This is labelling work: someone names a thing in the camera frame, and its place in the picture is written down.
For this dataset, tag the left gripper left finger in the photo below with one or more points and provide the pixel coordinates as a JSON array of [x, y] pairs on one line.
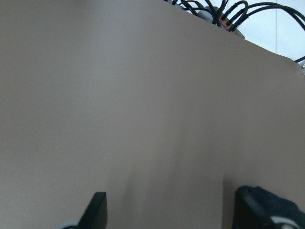
[[95, 216]]

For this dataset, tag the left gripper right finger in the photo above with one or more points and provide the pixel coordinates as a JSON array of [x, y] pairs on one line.
[[248, 213]]

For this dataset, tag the black printed t-shirt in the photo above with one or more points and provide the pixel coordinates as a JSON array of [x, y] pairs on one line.
[[279, 210]]

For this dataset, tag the power strip with orange plugs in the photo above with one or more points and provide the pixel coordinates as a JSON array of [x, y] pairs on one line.
[[206, 14]]

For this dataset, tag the aluminium frame post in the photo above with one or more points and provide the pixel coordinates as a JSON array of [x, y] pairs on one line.
[[302, 67]]

